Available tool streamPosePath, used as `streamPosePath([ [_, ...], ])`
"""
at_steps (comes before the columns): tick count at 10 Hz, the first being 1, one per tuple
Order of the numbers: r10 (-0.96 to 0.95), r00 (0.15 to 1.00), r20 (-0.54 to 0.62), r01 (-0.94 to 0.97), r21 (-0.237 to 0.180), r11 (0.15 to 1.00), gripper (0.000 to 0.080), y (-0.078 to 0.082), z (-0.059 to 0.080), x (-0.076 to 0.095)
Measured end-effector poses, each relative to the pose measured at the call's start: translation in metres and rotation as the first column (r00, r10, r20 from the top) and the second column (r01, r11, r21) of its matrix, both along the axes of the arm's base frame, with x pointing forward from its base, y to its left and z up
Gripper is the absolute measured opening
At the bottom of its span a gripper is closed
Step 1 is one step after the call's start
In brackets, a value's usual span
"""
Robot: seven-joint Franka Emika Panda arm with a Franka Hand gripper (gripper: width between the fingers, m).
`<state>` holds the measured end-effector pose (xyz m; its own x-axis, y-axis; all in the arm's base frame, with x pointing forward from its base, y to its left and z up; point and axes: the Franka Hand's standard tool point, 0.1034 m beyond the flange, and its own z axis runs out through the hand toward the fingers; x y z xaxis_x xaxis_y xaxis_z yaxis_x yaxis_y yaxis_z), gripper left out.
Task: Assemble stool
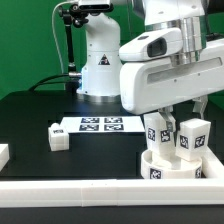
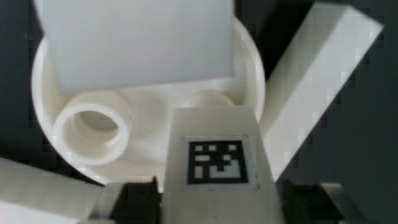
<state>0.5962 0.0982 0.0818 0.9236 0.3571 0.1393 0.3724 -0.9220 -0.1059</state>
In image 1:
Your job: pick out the white marker sheet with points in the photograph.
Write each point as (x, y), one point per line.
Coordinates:
(108, 124)

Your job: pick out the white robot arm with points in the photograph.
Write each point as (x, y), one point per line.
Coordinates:
(173, 28)

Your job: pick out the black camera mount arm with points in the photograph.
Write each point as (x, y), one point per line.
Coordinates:
(74, 16)

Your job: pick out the white U-shaped fence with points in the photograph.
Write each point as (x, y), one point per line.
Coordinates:
(133, 192)

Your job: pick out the camera on mount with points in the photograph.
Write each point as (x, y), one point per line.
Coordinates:
(95, 5)

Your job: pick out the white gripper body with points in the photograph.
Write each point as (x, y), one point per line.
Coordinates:
(148, 86)

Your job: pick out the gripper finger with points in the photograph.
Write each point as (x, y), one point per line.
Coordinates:
(170, 121)
(200, 104)

